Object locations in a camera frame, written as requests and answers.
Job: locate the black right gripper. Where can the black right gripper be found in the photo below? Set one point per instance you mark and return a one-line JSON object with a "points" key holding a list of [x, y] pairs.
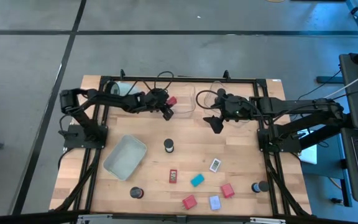
{"points": [[238, 107]]}

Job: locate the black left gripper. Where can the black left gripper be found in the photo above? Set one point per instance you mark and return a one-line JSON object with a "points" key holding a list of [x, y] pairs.
{"points": [[154, 101]]}

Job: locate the red wall charger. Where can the red wall charger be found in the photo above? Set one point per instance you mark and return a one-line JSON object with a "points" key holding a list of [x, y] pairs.
{"points": [[227, 190], [189, 202], [172, 101]]}

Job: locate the blue hourglass printed 10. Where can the blue hourglass printed 10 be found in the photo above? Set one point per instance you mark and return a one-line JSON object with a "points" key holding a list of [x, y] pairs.
{"points": [[221, 92]]}

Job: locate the white sand hourglass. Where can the white sand hourglass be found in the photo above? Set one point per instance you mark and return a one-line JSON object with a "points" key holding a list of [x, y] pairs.
{"points": [[168, 143]]}

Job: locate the white small thermometer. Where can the white small thermometer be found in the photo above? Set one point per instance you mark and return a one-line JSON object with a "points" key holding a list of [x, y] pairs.
{"points": [[215, 165]]}

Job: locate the small teal plastic device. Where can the small teal plastic device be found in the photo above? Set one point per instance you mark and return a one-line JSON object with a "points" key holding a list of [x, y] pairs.
{"points": [[197, 180]]}

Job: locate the red framed small thermometer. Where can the red framed small thermometer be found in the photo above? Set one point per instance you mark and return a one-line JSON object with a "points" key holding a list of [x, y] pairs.
{"points": [[173, 176]]}

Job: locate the blue sand hourglass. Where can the blue sand hourglass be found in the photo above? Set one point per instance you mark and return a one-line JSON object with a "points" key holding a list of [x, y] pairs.
{"points": [[263, 186]]}

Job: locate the lavender wall charger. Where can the lavender wall charger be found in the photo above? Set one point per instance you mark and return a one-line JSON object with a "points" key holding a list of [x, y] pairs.
{"points": [[215, 203]]}

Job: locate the black cylinder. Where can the black cylinder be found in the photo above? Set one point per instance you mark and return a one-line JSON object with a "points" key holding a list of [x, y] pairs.
{"points": [[135, 192]]}

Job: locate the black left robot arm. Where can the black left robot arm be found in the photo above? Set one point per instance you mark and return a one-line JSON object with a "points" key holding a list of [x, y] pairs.
{"points": [[110, 100]]}

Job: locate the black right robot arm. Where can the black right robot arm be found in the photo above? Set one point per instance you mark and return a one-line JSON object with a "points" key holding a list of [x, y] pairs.
{"points": [[291, 105]]}

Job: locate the clear plastic bin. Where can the clear plastic bin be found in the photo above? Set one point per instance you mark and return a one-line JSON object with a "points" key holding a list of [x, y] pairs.
{"points": [[244, 123], [185, 93]]}

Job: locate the white mug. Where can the white mug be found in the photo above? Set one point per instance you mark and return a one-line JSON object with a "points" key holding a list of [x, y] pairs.
{"points": [[118, 88]]}

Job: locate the grey plastic bin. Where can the grey plastic bin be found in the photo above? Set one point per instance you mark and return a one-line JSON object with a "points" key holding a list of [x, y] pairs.
{"points": [[124, 157]]}

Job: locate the white paper sheet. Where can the white paper sheet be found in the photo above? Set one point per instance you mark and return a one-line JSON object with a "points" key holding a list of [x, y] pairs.
{"points": [[309, 155]]}

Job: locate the silver aluminium extrusion bar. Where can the silver aluminium extrusion bar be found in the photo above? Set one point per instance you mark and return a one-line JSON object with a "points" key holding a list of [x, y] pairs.
{"points": [[95, 218], [267, 220]]}

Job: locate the black diagonal support bar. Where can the black diagonal support bar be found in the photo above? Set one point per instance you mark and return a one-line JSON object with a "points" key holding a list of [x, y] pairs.
{"points": [[325, 134]]}

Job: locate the black stand foot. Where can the black stand foot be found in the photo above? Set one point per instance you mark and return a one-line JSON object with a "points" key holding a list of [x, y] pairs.
{"points": [[329, 79]]}

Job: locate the black horizontal beam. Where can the black horizontal beam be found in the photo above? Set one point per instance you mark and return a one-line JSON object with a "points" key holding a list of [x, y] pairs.
{"points": [[26, 217]]}

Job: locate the black aluminium table frame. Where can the black aluminium table frame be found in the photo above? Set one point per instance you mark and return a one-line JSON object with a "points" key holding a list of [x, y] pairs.
{"points": [[197, 79]]}

